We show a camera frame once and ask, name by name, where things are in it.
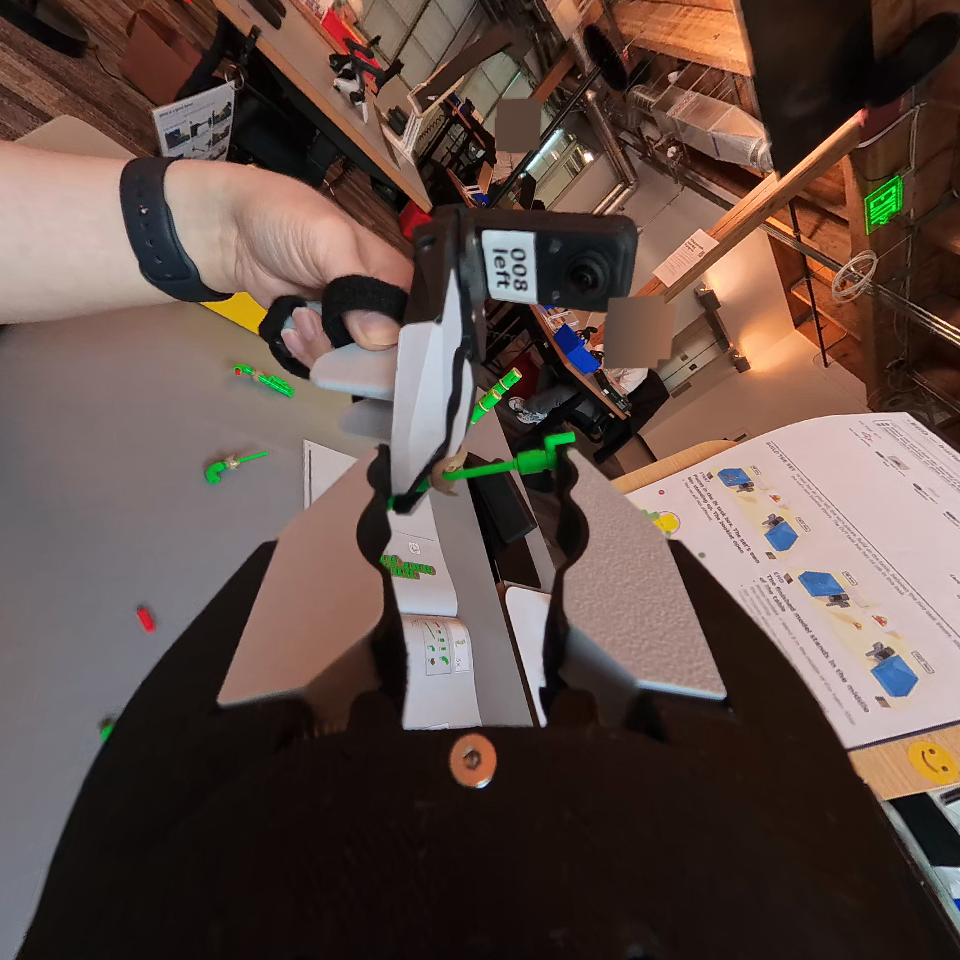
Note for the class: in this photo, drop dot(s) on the printed sign sheet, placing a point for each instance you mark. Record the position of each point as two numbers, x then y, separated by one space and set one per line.
196 124

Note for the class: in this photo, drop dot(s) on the green lego stem assembly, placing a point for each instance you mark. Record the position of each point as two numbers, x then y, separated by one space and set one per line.
525 461

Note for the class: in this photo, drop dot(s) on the green curved lego piece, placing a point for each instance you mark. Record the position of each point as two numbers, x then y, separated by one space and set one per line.
216 471

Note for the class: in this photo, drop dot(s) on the red lego brick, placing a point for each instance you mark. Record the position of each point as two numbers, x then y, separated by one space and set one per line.
146 619

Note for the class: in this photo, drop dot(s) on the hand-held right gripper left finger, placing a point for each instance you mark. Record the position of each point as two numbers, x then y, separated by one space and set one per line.
315 600

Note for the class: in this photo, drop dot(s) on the yellow smiley sticker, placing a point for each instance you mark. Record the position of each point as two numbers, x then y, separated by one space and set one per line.
932 763

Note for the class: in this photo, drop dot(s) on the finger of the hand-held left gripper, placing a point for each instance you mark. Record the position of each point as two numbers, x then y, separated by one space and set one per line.
424 390
465 420

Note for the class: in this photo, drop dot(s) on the person's left hand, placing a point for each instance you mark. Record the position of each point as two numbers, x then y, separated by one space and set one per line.
277 232

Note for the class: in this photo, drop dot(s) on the small black box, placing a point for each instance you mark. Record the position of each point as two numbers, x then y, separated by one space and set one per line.
504 508

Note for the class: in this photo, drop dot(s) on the small toy robot arm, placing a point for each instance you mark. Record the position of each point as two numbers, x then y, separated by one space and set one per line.
358 75

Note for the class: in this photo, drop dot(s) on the lego instruction booklet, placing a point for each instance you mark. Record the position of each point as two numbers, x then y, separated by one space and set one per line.
431 600

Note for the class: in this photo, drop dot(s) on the black wrist band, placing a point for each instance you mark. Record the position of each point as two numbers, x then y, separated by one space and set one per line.
150 240

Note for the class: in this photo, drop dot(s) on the laminated task instruction sheet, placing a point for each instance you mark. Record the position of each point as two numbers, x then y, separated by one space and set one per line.
810 540

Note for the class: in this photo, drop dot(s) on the brown cardboard box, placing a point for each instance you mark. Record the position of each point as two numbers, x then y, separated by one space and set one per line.
161 56

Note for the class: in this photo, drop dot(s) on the silver air duct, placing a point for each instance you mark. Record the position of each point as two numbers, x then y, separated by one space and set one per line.
705 124

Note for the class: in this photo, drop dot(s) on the person's left forearm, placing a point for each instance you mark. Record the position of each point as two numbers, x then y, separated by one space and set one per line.
60 232

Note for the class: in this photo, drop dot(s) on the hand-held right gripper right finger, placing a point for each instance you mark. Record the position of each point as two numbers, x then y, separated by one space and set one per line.
637 592

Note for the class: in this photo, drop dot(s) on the long wooden table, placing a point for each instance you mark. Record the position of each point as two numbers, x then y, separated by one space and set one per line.
322 82

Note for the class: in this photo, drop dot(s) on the small green lego piece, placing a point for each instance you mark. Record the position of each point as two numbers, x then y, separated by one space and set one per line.
108 729

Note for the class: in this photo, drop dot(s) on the green lego bamboo segment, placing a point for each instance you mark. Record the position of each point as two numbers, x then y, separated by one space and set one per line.
495 394

